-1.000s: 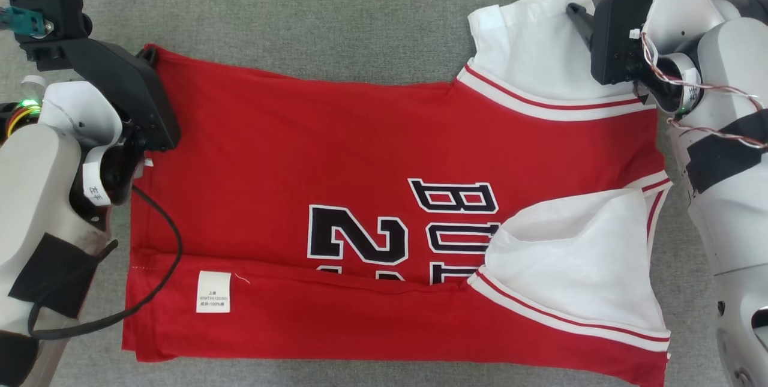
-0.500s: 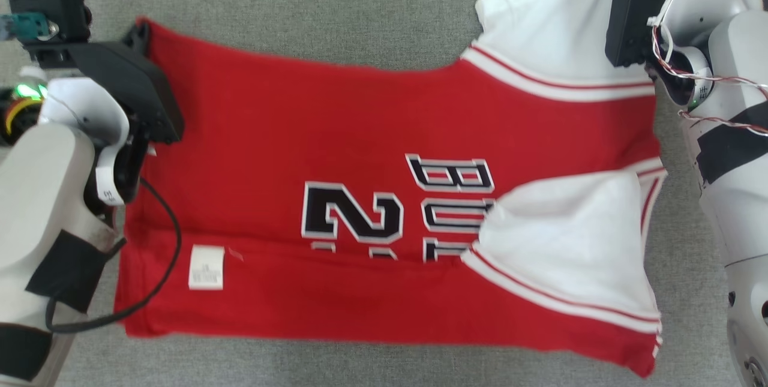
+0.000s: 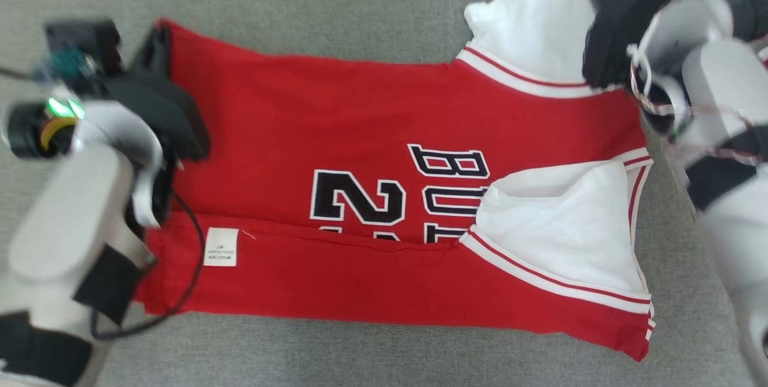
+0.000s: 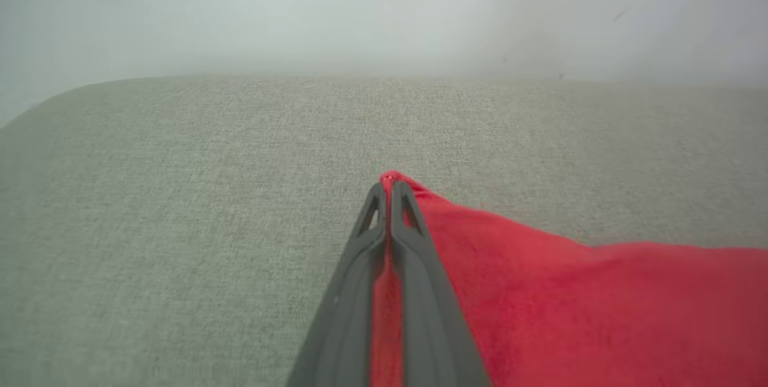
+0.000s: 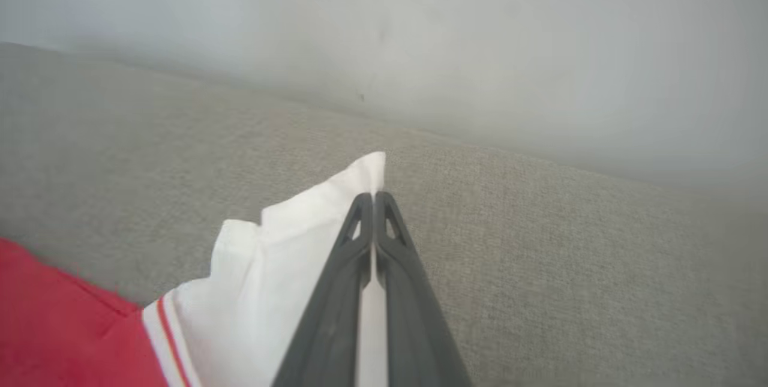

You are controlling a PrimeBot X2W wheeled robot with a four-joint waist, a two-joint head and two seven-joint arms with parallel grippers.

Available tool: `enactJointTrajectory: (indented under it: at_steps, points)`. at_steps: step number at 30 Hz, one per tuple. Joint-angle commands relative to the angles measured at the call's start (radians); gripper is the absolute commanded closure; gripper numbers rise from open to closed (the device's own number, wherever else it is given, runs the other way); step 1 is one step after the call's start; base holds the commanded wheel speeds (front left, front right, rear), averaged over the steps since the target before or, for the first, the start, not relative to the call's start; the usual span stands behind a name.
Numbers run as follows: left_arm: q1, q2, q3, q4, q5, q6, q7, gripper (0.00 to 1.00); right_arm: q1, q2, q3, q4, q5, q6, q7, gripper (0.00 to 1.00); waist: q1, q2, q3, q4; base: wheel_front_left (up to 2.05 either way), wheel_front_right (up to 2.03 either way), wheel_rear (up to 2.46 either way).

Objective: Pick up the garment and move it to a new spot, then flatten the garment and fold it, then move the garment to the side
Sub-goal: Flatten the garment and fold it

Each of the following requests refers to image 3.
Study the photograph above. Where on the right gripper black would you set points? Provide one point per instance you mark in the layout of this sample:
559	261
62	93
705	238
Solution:
618	21

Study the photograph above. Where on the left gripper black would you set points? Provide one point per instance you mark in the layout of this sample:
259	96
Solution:
162	111

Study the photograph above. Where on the red Bulls basketball jersey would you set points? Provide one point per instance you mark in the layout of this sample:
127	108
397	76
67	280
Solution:
336	123

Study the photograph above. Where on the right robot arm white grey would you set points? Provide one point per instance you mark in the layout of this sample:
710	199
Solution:
726	105

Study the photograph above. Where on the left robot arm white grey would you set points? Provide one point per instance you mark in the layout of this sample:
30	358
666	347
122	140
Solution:
66	225

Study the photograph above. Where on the left wrist teal connector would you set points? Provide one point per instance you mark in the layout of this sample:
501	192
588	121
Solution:
66	64

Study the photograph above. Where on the grey fabric sofa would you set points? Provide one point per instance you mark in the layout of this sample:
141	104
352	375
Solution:
312	3

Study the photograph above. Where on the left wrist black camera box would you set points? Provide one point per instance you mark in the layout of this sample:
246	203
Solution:
84	39

